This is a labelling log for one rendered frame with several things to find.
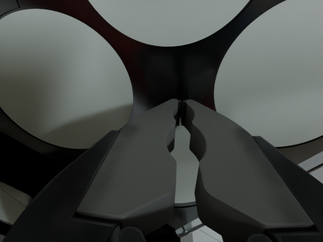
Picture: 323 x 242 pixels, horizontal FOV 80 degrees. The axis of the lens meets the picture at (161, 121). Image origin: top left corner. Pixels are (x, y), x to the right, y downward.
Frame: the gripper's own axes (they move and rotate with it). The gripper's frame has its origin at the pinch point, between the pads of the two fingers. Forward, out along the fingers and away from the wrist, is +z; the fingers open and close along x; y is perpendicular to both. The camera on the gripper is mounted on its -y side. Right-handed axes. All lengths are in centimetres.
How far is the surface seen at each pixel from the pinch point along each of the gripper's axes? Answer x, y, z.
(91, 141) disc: -6.8, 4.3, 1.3
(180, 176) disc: 0.5, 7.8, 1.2
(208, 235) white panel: 6.6, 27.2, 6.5
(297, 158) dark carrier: 9.5, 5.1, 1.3
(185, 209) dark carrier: 1.4, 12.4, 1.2
